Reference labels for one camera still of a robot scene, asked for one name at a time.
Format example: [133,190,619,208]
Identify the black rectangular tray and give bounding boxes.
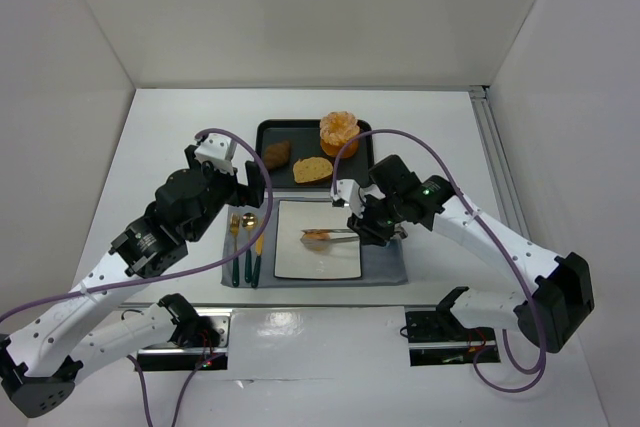
[254,119,375,191]

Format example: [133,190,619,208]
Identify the gold spoon green handle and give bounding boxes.
[241,213,258,283]

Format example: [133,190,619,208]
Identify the purple cable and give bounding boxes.
[0,127,275,427]
[331,128,549,393]

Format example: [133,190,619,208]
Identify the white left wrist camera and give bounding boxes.
[195,134,237,175]

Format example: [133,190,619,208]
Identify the dark brown croissant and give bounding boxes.
[262,140,291,171]

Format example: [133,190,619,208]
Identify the white square plate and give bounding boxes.
[274,200,361,281]

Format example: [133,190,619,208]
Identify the sliced brown bread loaf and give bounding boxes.
[292,157,334,185]

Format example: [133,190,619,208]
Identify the aluminium rail frame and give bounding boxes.
[469,86,529,238]

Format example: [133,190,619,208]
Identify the metal tongs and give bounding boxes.
[300,228,360,244]

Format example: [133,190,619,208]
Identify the grey cloth placemat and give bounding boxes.
[221,196,411,290]

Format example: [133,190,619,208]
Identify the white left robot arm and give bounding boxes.
[1,145,270,418]

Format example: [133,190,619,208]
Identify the small round orange bun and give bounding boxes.
[300,231,331,252]

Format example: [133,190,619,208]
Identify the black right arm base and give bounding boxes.
[399,310,500,367]

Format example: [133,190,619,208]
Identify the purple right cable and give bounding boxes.
[331,128,549,393]

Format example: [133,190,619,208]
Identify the gold knife green handle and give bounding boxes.
[250,233,264,289]

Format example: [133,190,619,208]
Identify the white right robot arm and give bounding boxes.
[332,155,594,353]

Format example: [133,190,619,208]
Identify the gold fork green handle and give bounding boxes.
[229,213,240,288]

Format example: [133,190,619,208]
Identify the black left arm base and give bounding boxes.
[136,294,231,372]

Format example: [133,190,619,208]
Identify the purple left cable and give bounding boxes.
[0,127,275,427]

